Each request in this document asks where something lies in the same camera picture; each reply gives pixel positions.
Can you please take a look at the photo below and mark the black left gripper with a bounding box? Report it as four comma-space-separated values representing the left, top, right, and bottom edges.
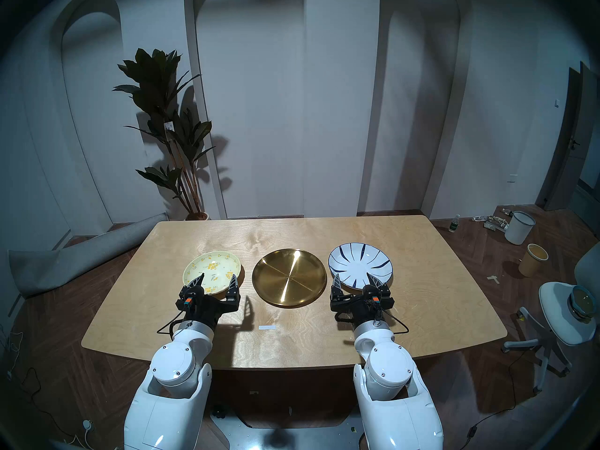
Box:
176, 273, 241, 332

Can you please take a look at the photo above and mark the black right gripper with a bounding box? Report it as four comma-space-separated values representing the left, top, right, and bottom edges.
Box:
330, 273, 396, 330

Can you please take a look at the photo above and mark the yellow floral ceramic plate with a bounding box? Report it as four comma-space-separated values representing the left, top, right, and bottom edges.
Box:
183, 251, 243, 296

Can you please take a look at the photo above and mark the white plate with blue stripes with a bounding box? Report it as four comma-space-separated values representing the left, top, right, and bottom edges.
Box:
328, 243, 394, 290

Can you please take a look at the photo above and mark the gold metal plate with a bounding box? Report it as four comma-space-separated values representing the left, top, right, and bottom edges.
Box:
252, 248, 328, 308

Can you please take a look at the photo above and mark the rolled grey mat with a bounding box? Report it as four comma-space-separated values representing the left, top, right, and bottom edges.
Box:
8, 213, 169, 299

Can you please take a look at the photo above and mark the pile of small floor clutter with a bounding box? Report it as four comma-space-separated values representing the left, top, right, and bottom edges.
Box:
472, 209, 512, 233

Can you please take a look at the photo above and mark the white bucket with dark rim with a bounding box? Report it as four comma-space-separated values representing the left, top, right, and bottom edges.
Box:
504, 211, 536, 246

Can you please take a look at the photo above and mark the tan paper cup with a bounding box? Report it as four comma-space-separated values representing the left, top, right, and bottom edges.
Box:
518, 243, 549, 278

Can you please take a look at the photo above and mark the white office chair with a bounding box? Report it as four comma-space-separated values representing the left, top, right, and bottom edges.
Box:
502, 242, 600, 393

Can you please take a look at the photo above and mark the tall green leafy plant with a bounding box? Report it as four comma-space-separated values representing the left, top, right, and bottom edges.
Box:
112, 48, 216, 216

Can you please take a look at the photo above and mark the glass bowl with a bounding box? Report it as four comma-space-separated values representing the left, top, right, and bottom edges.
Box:
567, 285, 598, 324

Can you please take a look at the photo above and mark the dark door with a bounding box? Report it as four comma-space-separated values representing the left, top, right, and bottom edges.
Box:
537, 61, 600, 211

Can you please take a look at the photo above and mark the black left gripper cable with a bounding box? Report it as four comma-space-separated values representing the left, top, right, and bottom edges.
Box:
157, 311, 187, 336

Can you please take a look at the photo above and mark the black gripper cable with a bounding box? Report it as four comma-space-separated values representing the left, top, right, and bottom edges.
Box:
157, 311, 187, 336
381, 309, 410, 335

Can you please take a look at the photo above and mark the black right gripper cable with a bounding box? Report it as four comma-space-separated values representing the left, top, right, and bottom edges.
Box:
381, 309, 410, 335

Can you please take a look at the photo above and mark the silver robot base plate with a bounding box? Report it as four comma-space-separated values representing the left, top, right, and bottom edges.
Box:
211, 409, 364, 450

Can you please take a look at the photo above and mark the black floor cable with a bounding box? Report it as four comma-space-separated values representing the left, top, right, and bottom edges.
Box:
464, 351, 530, 447

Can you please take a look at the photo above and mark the white plug with cable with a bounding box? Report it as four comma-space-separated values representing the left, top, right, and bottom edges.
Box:
56, 419, 97, 450

